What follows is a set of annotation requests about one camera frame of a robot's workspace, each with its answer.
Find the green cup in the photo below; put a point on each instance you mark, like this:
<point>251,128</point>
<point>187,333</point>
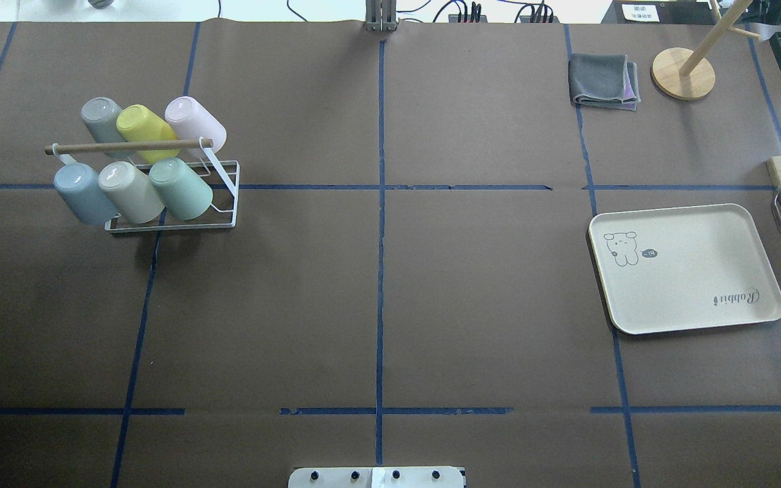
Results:
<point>185,194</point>

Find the pink cup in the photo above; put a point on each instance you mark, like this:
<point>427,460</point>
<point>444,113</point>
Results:
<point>190,120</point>

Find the beige cup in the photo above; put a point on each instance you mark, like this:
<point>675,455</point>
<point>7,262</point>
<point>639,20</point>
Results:
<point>131,192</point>

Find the yellow cup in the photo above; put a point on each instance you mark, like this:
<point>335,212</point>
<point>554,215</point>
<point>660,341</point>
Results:
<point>137,123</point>

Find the cream rabbit tray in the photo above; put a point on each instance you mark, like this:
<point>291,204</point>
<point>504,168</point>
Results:
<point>683,268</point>

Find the blue cup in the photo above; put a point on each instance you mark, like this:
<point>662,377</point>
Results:
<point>77,184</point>

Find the grey cup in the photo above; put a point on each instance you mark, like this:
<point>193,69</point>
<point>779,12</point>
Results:
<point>99,116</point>

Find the black power strip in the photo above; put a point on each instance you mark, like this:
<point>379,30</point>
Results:
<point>468,13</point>

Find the grey folded cloth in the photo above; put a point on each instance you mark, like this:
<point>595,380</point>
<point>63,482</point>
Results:
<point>606,81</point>

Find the wooden mug tree stand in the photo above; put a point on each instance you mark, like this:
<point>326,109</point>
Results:
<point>685,74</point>

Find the aluminium frame post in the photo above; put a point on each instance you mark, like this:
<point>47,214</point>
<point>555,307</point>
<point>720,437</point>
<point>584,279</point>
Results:
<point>381,16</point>

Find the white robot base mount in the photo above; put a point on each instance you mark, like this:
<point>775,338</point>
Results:
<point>378,476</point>

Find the white wire cup rack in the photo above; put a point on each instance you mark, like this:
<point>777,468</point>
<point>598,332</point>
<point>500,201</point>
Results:
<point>222,176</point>

